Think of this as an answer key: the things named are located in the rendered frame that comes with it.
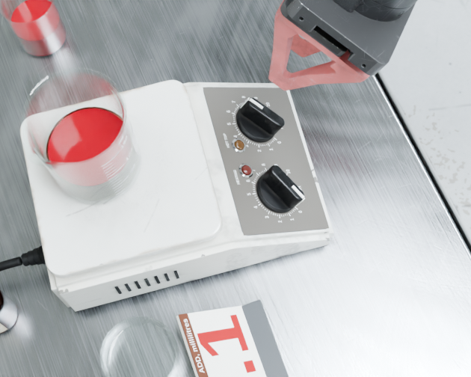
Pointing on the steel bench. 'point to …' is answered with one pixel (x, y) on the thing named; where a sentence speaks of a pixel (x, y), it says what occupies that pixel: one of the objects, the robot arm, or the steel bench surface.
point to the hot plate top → (199, 173)
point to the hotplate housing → (148, 267)
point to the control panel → (264, 161)
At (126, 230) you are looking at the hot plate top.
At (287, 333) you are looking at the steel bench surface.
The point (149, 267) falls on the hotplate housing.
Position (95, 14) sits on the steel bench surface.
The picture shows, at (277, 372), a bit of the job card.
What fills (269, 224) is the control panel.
